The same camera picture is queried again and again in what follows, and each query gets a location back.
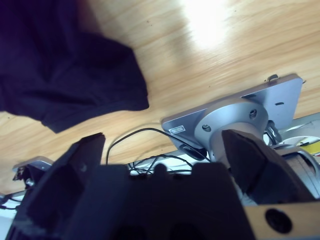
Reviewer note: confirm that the black Unitree polo shirt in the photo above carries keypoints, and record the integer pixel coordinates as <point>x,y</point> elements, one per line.
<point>65,65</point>

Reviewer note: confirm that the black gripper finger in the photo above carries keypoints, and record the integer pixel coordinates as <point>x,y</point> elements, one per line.
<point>62,190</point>
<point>262,170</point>

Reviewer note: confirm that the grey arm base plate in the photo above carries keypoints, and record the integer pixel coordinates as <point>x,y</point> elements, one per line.
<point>235,115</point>

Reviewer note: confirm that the white block with dark post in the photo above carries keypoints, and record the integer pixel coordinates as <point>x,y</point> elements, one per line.
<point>32,170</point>

